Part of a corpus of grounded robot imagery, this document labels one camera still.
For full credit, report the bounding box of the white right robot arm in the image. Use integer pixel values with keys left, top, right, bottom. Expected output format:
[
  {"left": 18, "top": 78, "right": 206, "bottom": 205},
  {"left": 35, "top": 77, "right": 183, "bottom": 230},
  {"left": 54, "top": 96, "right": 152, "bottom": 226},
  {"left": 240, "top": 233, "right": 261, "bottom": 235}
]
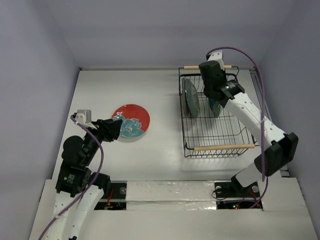
[{"left": 198, "top": 60, "right": 299, "bottom": 196}]

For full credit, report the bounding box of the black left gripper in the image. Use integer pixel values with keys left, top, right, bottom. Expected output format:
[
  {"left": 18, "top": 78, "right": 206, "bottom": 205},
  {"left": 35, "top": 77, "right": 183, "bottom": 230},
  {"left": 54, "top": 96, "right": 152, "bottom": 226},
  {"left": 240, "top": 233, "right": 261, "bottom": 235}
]
[{"left": 83, "top": 117, "right": 122, "bottom": 165}]

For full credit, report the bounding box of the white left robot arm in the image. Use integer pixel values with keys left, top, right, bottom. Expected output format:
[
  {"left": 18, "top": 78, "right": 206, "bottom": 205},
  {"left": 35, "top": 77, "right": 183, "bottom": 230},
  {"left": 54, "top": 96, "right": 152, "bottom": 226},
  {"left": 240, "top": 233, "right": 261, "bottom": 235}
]
[{"left": 39, "top": 113, "right": 122, "bottom": 240}]

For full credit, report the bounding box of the grey patterned plate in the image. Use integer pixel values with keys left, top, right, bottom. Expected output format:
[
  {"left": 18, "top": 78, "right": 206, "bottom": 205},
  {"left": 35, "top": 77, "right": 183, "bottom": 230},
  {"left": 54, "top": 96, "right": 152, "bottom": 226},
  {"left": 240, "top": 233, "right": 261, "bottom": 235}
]
[{"left": 181, "top": 78, "right": 200, "bottom": 119}]

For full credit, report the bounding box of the red floral plate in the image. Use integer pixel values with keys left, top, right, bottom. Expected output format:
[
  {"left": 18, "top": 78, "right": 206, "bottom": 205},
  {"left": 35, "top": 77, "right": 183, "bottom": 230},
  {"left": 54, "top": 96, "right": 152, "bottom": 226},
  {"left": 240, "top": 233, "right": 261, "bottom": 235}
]
[{"left": 111, "top": 104, "right": 151, "bottom": 141}]

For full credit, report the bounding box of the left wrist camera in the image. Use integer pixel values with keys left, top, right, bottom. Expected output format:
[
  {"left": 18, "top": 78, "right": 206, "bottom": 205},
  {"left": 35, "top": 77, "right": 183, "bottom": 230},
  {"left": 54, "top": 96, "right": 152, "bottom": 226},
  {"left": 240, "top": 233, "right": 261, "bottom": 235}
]
[{"left": 74, "top": 109, "right": 92, "bottom": 125}]

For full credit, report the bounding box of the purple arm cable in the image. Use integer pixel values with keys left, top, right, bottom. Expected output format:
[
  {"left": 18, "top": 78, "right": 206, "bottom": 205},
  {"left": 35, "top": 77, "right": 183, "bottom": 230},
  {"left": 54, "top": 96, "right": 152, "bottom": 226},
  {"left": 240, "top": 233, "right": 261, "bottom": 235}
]
[
  {"left": 37, "top": 113, "right": 105, "bottom": 240},
  {"left": 206, "top": 46, "right": 270, "bottom": 210}
]

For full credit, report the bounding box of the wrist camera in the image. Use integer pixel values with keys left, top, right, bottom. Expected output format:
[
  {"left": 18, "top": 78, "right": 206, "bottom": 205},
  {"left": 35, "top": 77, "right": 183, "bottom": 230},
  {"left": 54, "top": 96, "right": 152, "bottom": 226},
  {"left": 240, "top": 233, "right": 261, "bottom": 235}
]
[
  {"left": 74, "top": 109, "right": 92, "bottom": 125},
  {"left": 206, "top": 50, "right": 225, "bottom": 71}
]

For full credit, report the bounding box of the aluminium rail on table edge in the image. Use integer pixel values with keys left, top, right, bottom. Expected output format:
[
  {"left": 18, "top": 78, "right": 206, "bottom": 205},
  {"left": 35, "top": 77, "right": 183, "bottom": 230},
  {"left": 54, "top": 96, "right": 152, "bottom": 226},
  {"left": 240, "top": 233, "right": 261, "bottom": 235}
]
[{"left": 250, "top": 69, "right": 295, "bottom": 177}]

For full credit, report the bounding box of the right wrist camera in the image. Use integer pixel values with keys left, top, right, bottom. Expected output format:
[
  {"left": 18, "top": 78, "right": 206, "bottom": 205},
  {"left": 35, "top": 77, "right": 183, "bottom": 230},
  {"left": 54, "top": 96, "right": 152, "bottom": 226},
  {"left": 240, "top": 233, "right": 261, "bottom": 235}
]
[{"left": 206, "top": 50, "right": 225, "bottom": 71}]

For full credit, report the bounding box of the black wire dish rack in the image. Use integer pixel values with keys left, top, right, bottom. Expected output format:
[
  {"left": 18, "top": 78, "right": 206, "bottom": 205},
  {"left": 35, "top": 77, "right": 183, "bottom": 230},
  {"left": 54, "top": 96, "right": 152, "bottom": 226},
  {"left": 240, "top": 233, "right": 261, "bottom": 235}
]
[{"left": 178, "top": 67, "right": 259, "bottom": 158}]

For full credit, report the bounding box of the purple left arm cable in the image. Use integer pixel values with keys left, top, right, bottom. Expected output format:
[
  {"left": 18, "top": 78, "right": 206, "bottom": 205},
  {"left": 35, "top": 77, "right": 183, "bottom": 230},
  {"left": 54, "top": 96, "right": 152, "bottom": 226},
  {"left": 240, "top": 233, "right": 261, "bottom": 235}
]
[{"left": 37, "top": 113, "right": 105, "bottom": 240}]

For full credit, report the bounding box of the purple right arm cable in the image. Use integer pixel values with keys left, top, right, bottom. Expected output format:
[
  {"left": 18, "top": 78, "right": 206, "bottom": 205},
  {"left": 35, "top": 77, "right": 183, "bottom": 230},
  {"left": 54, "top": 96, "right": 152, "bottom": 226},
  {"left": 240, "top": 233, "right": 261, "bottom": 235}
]
[{"left": 206, "top": 46, "right": 270, "bottom": 210}]

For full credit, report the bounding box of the dark teal brown-rimmed plate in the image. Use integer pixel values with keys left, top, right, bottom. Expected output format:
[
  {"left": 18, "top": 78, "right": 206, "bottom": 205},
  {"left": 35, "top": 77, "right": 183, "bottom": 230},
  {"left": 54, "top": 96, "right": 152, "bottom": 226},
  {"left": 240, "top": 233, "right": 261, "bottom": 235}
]
[{"left": 208, "top": 98, "right": 222, "bottom": 118}]

